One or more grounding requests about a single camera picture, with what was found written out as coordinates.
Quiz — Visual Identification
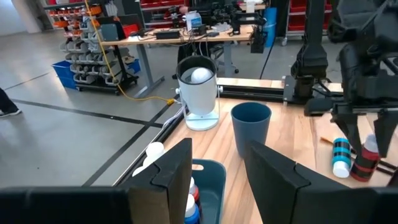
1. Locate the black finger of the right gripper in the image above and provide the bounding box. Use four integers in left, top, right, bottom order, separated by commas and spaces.
330, 111, 359, 154
373, 110, 398, 159

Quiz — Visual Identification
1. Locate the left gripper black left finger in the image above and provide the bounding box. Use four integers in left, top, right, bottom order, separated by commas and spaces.
0, 138, 194, 224

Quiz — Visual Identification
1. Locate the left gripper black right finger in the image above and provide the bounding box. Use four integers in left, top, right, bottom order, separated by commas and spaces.
243, 139, 398, 224

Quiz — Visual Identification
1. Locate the small teal paint bottle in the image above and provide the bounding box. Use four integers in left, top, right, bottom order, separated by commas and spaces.
331, 137, 353, 179

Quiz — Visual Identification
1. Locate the small red paint bottle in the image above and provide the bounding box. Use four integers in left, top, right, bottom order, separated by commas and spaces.
349, 133, 381, 184
188, 176, 203, 206

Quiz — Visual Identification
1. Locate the large purple paint bottle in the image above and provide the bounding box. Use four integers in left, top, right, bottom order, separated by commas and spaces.
131, 164, 147, 178

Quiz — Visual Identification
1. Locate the large teal paint bottle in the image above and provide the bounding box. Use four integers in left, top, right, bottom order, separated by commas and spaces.
141, 155, 155, 169

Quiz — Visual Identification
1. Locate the large yellow paint bottle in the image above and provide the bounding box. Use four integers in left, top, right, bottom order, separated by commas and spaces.
145, 141, 166, 162

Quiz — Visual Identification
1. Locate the small cobalt blue paint bottle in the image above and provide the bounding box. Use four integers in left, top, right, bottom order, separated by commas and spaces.
183, 193, 201, 224

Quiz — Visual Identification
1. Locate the red storage bins shelf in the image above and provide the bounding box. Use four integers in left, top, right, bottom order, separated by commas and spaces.
287, 0, 312, 32
139, 0, 187, 29

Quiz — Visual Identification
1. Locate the blue-grey plastic bin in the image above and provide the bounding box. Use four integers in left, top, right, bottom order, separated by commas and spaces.
190, 158, 228, 224

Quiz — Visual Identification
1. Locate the dark blue plastic cup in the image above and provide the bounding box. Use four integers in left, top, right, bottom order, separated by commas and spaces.
230, 101, 272, 159

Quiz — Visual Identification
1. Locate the blue barrel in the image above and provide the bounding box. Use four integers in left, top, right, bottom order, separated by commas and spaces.
263, 6, 277, 48

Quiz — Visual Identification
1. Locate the person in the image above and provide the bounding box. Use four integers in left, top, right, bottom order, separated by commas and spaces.
0, 88, 22, 119

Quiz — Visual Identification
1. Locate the blue plastic crate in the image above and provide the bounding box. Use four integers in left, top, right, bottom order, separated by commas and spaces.
51, 60, 78, 91
127, 58, 141, 74

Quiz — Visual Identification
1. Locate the parts bin rack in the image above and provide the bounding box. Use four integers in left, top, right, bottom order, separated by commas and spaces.
58, 0, 140, 94

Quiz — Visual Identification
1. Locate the wooden top desk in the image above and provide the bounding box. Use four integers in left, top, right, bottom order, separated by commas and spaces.
101, 23, 254, 99

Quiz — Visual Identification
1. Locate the white carton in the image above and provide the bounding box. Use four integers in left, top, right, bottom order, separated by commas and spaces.
185, 10, 203, 32

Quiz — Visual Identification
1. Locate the black power supply box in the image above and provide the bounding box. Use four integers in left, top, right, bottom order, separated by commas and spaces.
154, 29, 182, 40

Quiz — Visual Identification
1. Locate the black table frame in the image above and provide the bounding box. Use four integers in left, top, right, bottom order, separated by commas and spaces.
112, 76, 343, 187

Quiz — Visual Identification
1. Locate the white floor cable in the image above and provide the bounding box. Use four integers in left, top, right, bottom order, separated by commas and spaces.
161, 104, 189, 130

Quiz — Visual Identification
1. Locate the yellow extension cable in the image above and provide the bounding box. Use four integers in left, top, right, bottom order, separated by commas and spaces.
83, 0, 175, 106

